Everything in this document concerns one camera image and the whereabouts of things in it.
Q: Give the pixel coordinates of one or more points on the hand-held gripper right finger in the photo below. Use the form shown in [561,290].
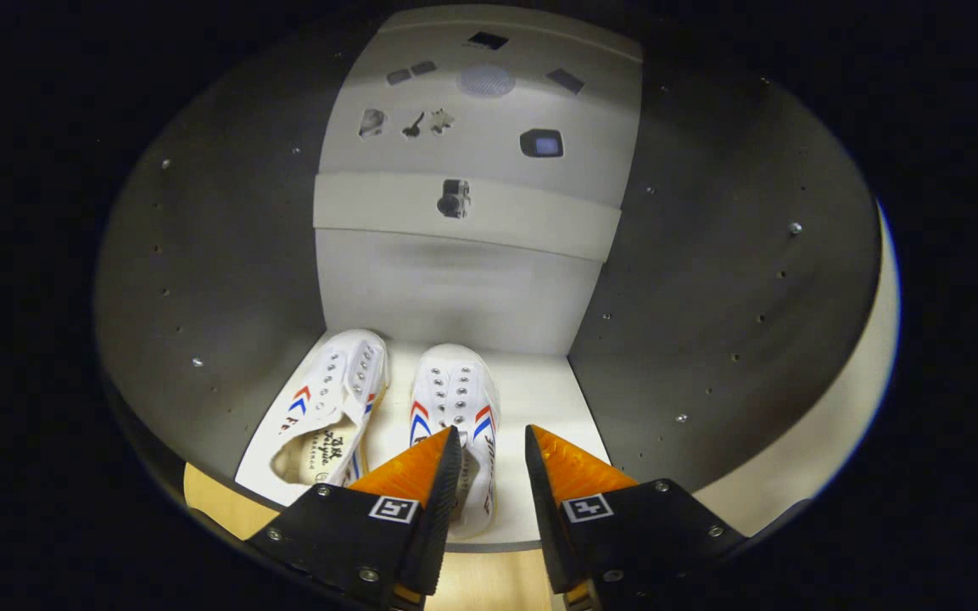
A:
[550,509]

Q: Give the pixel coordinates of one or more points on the pale cabinet shelf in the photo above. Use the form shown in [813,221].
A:
[539,399]

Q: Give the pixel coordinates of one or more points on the white striped canvas shoe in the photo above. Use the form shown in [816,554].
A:
[455,390]
[319,424]

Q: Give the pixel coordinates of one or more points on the dark grey shoe cabinet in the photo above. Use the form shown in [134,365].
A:
[709,297]

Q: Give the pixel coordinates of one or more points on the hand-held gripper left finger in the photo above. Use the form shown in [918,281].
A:
[442,509]

